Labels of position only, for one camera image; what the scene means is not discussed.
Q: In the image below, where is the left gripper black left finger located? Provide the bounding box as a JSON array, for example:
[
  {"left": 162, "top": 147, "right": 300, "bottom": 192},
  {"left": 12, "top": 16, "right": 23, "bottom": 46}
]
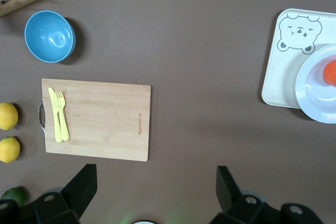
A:
[{"left": 0, "top": 164, "right": 98, "bottom": 224}]

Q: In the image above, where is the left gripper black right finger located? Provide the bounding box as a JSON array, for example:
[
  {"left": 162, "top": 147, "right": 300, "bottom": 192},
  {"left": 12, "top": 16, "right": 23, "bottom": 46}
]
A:
[{"left": 209, "top": 165, "right": 323, "bottom": 224}]

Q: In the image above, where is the white round plate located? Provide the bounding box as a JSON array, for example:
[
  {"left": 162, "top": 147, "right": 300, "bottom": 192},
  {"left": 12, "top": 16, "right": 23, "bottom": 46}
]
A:
[{"left": 295, "top": 42, "right": 336, "bottom": 124}]

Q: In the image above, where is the orange fruit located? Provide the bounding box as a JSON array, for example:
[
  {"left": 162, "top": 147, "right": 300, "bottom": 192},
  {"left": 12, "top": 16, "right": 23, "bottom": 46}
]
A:
[{"left": 322, "top": 60, "right": 336, "bottom": 88}]

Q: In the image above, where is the yellow plastic fork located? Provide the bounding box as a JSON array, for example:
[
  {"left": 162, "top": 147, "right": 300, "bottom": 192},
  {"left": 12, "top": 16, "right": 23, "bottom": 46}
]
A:
[{"left": 54, "top": 90, "right": 70, "bottom": 142}]

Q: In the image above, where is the bamboo cutting board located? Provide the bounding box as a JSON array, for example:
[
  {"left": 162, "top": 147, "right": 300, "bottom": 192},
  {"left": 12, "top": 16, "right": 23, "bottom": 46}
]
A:
[{"left": 38, "top": 78, "right": 152, "bottom": 162}]

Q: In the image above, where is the yellow lemon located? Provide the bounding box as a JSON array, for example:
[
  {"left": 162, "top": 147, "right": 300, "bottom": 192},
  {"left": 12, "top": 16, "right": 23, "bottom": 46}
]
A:
[
  {"left": 0, "top": 136, "right": 21, "bottom": 163},
  {"left": 0, "top": 102, "right": 19, "bottom": 131}
]

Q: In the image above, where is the yellow plastic knife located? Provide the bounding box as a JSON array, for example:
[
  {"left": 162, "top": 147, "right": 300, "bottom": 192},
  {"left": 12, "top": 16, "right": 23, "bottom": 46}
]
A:
[{"left": 47, "top": 87, "right": 64, "bottom": 143}]

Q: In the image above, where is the brown table mat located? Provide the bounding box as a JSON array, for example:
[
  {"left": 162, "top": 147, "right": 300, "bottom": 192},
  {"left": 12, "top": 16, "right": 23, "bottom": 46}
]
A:
[{"left": 0, "top": 0, "right": 336, "bottom": 224}]

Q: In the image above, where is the cream tray with bear print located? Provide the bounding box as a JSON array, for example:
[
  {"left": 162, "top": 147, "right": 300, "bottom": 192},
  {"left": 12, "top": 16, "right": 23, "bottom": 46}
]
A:
[{"left": 261, "top": 8, "right": 336, "bottom": 111}]

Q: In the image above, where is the blue bowl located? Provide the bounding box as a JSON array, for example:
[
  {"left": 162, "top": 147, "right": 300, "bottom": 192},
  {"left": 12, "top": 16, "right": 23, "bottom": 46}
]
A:
[{"left": 24, "top": 10, "right": 77, "bottom": 63}]

